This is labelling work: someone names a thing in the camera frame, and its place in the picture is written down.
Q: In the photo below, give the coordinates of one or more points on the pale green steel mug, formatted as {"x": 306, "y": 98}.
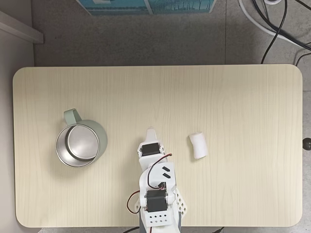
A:
{"x": 81, "y": 143}

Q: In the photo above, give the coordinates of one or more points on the black round knob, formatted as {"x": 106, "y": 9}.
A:
{"x": 307, "y": 144}

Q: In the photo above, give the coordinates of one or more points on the white shelf ledge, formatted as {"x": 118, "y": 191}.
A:
{"x": 22, "y": 28}

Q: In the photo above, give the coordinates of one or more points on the blue printed box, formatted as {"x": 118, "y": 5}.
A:
{"x": 145, "y": 6}

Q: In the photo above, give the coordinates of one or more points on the white round fitting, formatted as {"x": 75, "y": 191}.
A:
{"x": 273, "y": 1}

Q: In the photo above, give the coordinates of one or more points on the white perforated table clamp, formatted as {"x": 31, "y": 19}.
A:
{"x": 181, "y": 201}

